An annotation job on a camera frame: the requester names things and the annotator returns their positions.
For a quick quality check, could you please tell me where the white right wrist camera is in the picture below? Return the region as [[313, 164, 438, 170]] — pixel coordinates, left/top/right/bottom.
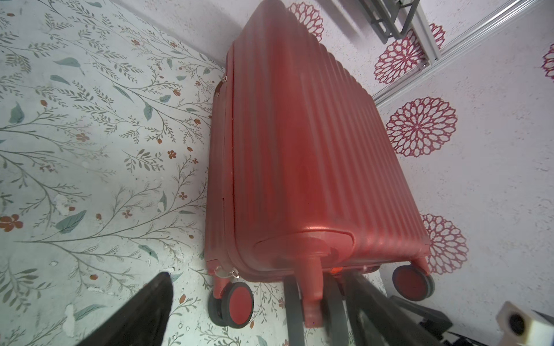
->
[[496, 301, 553, 346]]

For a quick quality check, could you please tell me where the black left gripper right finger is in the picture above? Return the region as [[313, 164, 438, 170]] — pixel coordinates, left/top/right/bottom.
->
[[343, 271, 440, 345]]

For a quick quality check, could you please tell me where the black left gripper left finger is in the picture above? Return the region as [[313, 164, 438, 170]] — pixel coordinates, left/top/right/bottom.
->
[[79, 272, 173, 346]]

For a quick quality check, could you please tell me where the red hard-shell suitcase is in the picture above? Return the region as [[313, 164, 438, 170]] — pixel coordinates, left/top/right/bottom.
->
[[205, 1, 434, 329]]

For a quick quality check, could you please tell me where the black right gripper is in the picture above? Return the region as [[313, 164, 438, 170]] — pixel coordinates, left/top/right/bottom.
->
[[390, 296, 486, 346]]

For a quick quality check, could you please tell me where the grey metal wall shelf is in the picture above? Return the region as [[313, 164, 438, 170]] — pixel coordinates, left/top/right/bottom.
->
[[358, 0, 420, 44]]

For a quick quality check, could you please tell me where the aluminium frame back rail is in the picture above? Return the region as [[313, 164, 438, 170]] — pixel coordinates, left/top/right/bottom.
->
[[374, 0, 543, 108]]

